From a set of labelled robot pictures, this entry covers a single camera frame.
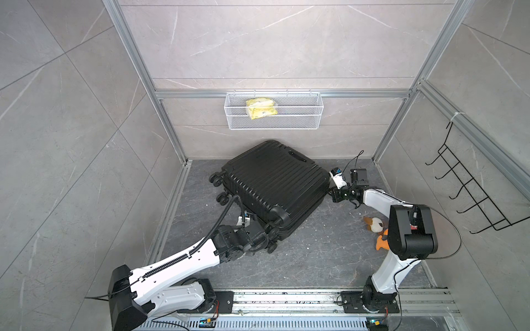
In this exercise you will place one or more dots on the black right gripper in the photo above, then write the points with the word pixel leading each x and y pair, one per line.
pixel 335 194

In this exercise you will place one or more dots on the aluminium frame profiles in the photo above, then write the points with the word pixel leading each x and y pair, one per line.
pixel 501 159

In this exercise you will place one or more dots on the black wall hook rack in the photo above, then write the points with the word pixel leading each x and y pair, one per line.
pixel 467 184

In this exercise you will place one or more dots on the black hard-shell suitcase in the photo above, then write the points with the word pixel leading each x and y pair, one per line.
pixel 277 184

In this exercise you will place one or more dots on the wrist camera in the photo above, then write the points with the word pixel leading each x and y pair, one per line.
pixel 337 177
pixel 245 219

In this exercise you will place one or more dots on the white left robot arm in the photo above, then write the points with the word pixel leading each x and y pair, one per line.
pixel 168 286

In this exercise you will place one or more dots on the metal base rail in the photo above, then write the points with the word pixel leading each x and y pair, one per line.
pixel 305 309

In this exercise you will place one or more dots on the white wire mesh basket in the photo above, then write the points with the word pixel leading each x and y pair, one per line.
pixel 296 111

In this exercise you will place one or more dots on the orange monster plush toy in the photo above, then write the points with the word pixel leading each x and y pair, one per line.
pixel 381 242

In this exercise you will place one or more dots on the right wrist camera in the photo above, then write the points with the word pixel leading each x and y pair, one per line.
pixel 337 177

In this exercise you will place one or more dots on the yellow packet in basket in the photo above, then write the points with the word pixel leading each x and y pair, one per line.
pixel 261 107

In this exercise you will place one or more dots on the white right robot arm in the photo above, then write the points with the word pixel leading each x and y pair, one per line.
pixel 410 235

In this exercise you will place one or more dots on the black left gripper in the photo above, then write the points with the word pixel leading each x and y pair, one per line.
pixel 256 249

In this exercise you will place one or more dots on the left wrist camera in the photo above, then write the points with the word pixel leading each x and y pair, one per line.
pixel 245 219

